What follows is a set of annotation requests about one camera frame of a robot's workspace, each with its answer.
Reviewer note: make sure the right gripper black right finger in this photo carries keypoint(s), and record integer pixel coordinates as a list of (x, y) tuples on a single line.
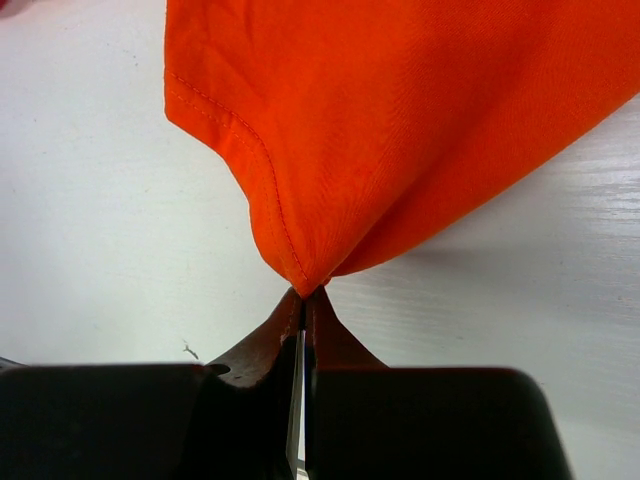
[(366, 420)]

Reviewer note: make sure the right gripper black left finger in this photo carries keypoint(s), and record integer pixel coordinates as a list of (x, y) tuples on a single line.
[(232, 418)]

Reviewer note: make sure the orange t shirt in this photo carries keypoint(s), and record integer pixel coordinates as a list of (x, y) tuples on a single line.
[(359, 129)]

